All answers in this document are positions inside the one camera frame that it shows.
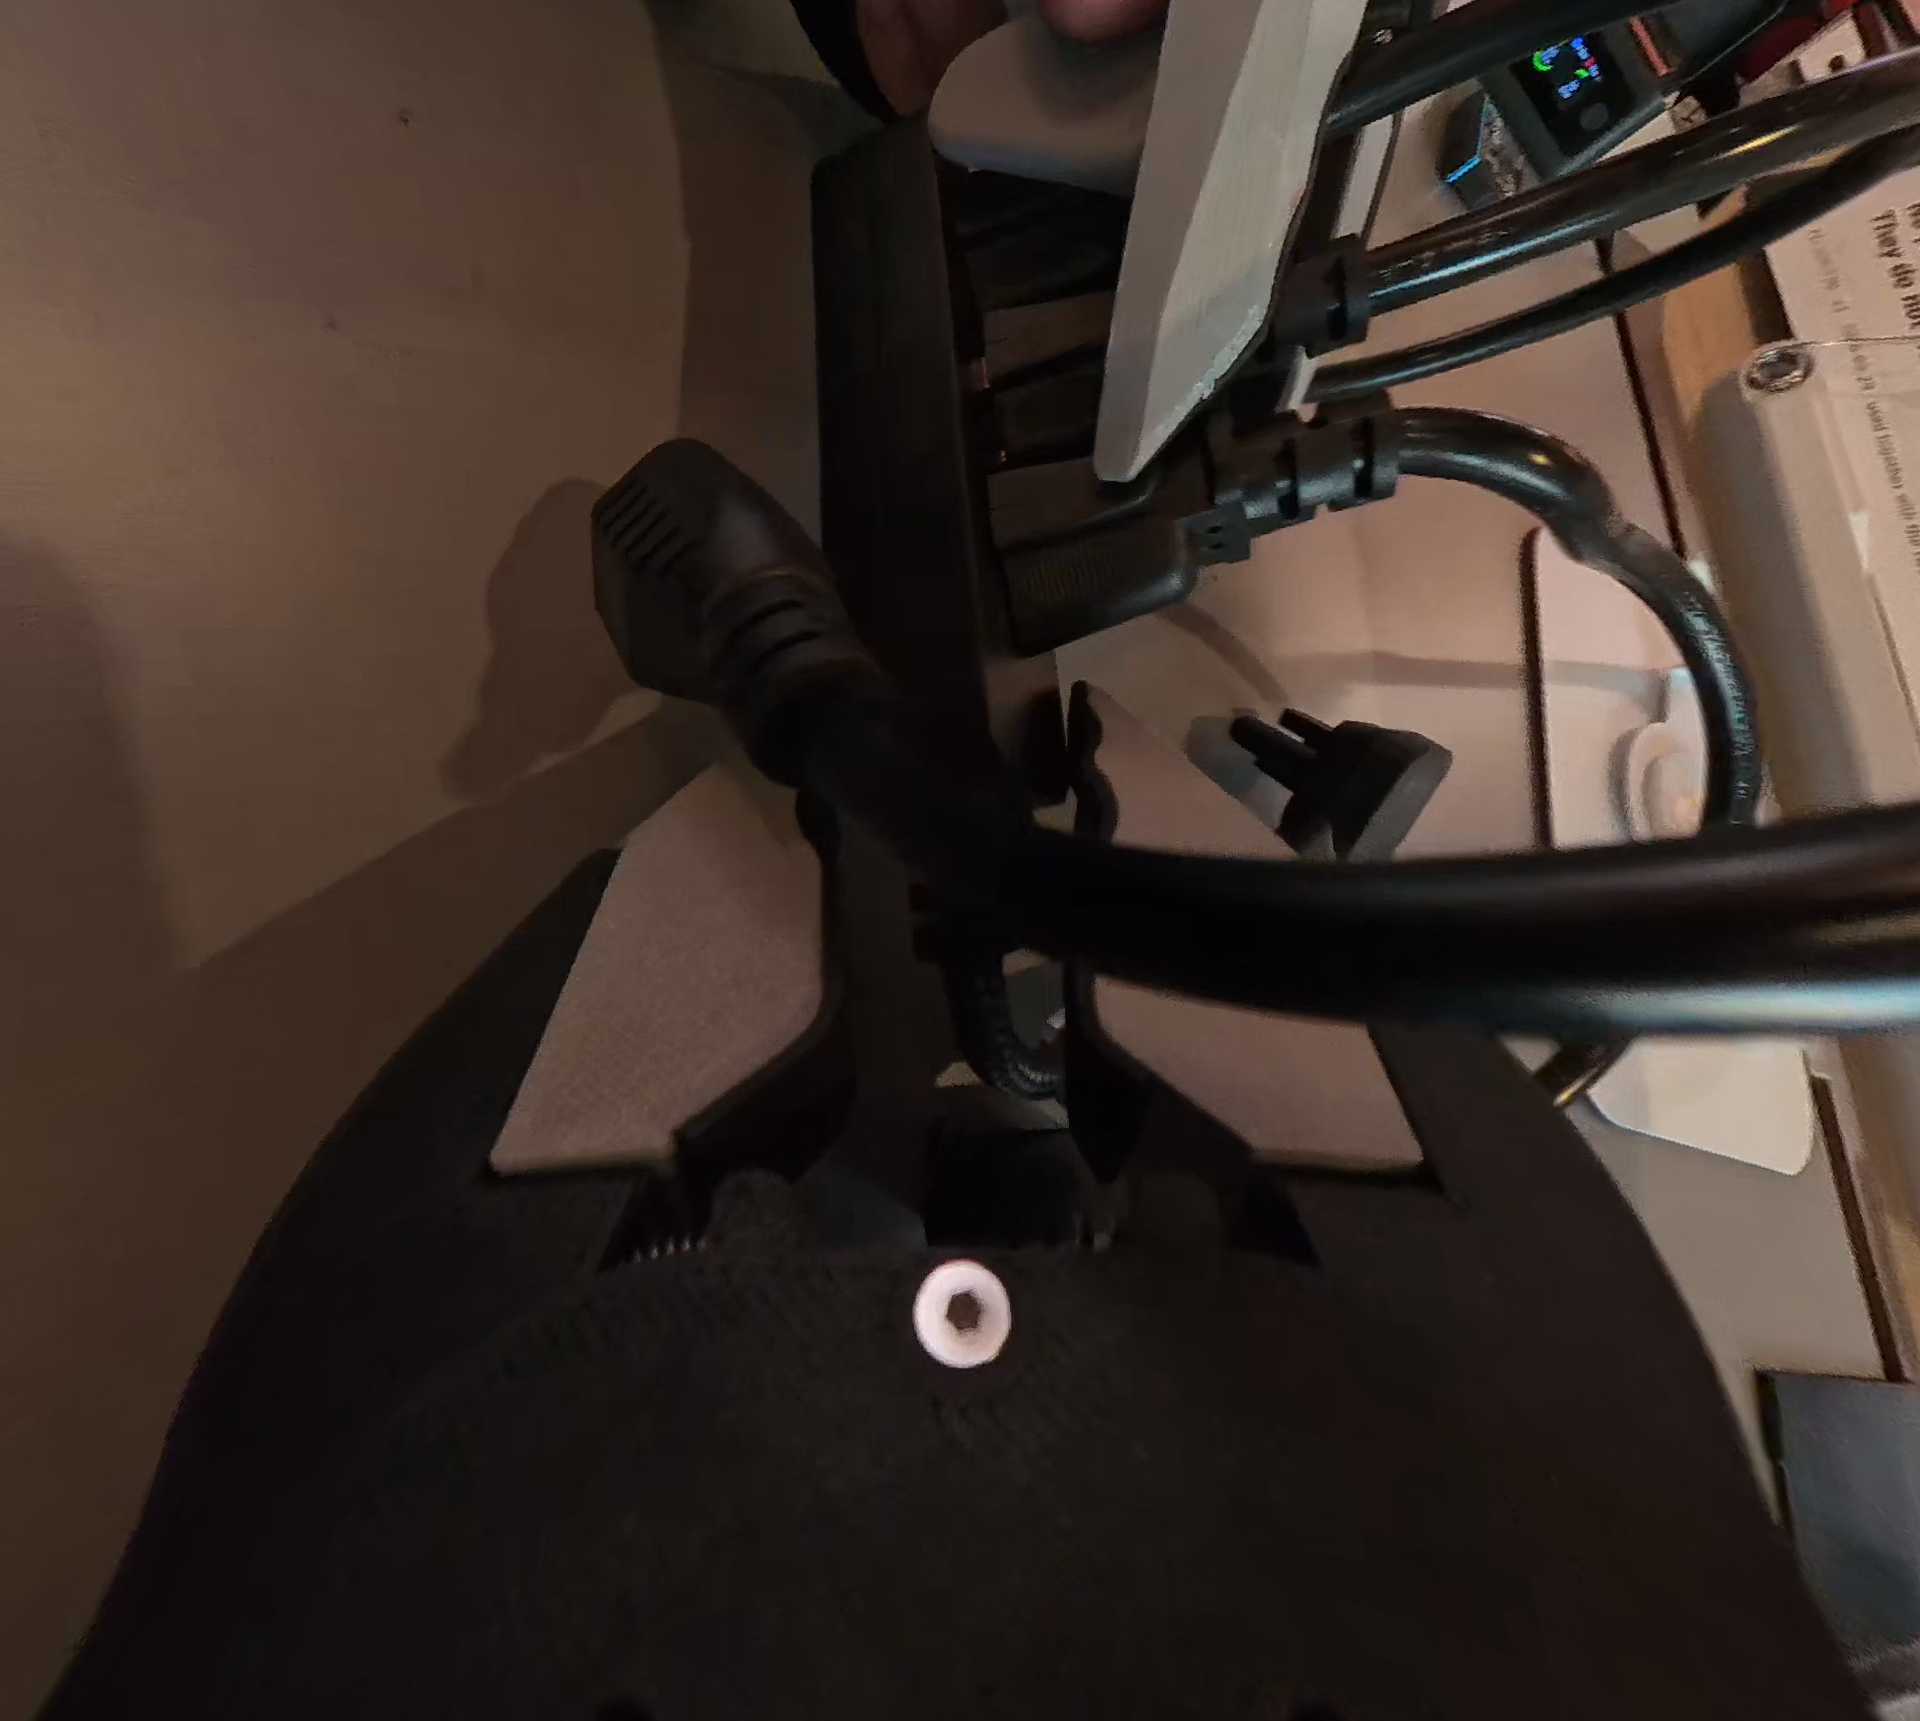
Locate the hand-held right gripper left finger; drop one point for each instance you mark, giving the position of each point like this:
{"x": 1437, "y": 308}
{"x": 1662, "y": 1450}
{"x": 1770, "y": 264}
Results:
{"x": 661, "y": 987}

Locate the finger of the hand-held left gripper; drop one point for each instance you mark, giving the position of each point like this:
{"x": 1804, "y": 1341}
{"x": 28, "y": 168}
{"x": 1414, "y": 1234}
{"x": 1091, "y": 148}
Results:
{"x": 1230, "y": 177}

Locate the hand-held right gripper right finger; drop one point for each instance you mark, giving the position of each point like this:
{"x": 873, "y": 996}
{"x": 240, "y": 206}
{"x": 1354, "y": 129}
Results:
{"x": 1244, "y": 1092}

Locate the black power strip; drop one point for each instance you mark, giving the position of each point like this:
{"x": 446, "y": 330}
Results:
{"x": 884, "y": 402}

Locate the black power plug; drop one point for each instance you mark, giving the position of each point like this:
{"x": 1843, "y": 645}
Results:
{"x": 705, "y": 581}

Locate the black plugged-in plug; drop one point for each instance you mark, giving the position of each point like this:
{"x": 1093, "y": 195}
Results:
{"x": 1110, "y": 567}

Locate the small black plastic piece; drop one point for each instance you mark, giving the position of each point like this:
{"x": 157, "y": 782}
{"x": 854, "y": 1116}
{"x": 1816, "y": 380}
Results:
{"x": 1372, "y": 777}

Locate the black device with lit display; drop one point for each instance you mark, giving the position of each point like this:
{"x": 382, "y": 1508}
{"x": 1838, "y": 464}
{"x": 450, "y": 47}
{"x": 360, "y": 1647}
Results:
{"x": 1574, "y": 96}

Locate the printed instruction sheet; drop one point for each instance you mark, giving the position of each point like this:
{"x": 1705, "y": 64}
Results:
{"x": 1844, "y": 297}

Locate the white plastic case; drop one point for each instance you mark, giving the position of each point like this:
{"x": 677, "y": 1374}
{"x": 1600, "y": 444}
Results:
{"x": 1801, "y": 581}

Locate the dark box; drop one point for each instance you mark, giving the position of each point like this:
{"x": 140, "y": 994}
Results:
{"x": 1853, "y": 1496}

